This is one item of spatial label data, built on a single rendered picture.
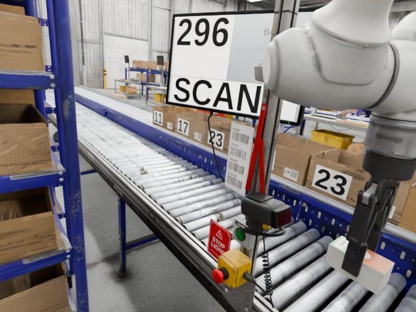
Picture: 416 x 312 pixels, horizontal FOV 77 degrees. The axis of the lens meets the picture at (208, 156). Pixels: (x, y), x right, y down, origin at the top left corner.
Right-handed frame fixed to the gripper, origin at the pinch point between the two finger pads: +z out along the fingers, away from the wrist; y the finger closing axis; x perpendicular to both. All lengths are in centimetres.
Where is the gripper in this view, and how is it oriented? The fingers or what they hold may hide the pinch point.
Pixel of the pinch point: (360, 252)
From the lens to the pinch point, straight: 61.4
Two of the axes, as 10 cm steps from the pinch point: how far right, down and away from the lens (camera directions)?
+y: -7.8, 1.3, -6.1
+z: -0.8, 9.5, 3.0
